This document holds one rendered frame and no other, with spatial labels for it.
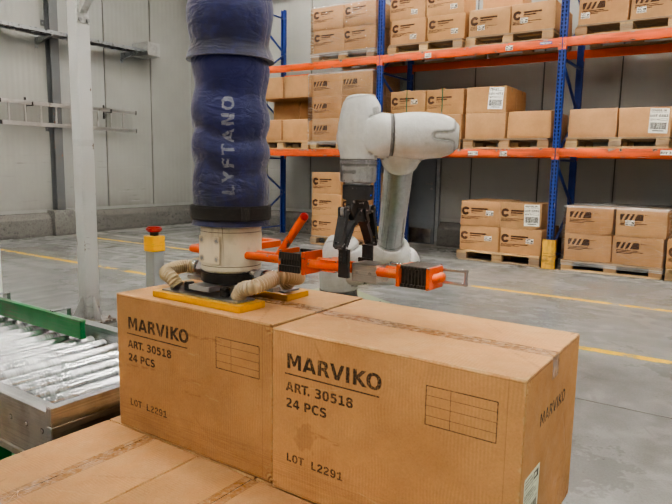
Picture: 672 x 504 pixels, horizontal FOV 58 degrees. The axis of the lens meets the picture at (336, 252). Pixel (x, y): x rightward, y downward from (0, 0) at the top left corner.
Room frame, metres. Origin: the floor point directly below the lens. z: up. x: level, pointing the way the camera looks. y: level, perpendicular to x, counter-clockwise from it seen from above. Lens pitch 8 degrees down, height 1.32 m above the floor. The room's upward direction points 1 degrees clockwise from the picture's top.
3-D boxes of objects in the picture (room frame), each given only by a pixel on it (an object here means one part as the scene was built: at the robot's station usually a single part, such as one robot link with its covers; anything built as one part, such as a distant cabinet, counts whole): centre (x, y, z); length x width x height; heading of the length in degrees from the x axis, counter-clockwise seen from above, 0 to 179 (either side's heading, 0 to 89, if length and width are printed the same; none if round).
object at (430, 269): (1.38, -0.19, 1.08); 0.08 x 0.07 x 0.05; 55
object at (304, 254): (1.58, 0.09, 1.07); 0.10 x 0.08 x 0.06; 145
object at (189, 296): (1.65, 0.35, 0.97); 0.34 x 0.10 x 0.05; 55
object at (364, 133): (1.50, -0.06, 1.42); 0.13 x 0.11 x 0.16; 90
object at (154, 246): (2.73, 0.82, 0.50); 0.07 x 0.07 x 1.00; 55
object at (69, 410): (1.99, 0.63, 0.58); 0.70 x 0.03 x 0.06; 145
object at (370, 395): (1.40, -0.21, 0.74); 0.60 x 0.40 x 0.40; 56
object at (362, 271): (1.46, -0.08, 1.07); 0.07 x 0.07 x 0.04; 55
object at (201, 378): (1.74, 0.28, 0.75); 0.60 x 0.40 x 0.40; 55
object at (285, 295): (1.80, 0.24, 0.97); 0.34 x 0.10 x 0.05; 55
